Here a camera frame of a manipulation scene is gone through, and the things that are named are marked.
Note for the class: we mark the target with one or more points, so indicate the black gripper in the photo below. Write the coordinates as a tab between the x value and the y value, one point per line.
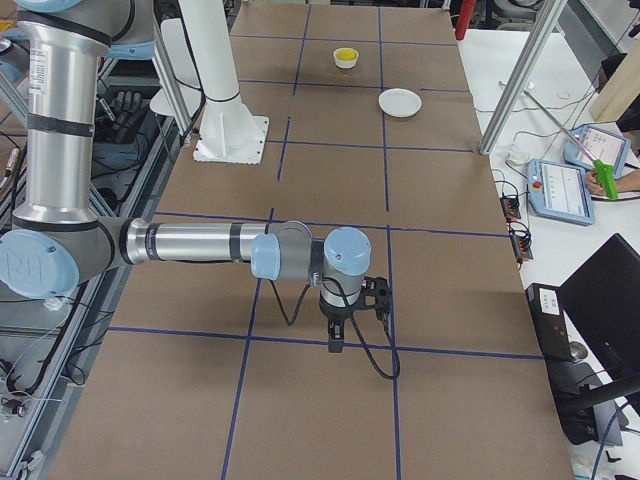
336	315

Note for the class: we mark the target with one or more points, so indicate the yellow lemon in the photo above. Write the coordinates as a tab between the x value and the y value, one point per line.
346	54

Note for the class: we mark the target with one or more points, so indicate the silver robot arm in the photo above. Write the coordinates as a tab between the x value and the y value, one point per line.
57	242

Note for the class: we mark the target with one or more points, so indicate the white plate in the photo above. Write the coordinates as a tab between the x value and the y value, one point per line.
399	102

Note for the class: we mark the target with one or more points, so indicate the white bowl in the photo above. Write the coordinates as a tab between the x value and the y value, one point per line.
344	64

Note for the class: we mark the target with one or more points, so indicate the brown paper table mat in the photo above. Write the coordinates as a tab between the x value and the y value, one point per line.
208	372

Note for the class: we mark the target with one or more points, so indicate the black mini computer box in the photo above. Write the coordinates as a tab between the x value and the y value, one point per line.
548	317

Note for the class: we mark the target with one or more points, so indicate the white folded cloth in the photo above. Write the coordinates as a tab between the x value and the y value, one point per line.
516	156

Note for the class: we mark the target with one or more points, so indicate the near teach pendant tablet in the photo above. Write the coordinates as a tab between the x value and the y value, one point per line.
558	191

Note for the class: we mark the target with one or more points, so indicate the teach pendant tablet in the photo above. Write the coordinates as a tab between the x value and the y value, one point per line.
611	148
558	191

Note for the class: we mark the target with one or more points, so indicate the black monitor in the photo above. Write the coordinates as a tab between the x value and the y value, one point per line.
601	299

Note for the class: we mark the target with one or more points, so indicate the far teach pendant tablet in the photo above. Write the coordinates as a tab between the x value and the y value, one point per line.
611	148

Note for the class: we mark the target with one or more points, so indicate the red fire extinguisher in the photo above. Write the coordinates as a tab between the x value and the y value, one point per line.
464	18

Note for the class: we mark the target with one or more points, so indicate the person in black shirt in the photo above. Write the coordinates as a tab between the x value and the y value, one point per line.
618	90

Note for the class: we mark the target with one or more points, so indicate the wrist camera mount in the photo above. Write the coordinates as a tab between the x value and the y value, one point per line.
375	294

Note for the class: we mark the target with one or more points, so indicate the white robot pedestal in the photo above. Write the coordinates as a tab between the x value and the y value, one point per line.
228	131

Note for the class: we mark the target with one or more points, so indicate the green handled reacher grabber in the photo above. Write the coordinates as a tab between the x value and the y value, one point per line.
603	172

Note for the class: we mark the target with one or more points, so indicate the aluminium frame post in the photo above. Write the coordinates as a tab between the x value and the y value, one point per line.
546	19

